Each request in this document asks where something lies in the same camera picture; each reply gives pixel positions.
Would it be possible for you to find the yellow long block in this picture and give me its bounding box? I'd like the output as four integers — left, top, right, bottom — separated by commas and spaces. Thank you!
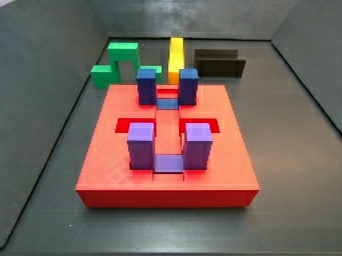
167, 37, 184, 84

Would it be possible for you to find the red base board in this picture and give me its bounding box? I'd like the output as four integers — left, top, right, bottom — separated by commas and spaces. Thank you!
76, 85, 259, 208

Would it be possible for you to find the purple U block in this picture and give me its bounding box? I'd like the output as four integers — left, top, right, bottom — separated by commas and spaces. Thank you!
127, 123, 212, 174

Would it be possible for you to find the dark blue U block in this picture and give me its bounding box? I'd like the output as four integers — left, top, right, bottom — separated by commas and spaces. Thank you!
136, 69, 199, 110

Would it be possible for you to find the green stepped block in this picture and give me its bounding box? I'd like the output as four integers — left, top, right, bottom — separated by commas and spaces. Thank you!
90, 42, 163, 89

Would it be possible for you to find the black block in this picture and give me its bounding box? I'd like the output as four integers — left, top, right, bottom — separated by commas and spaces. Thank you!
193, 49, 245, 78

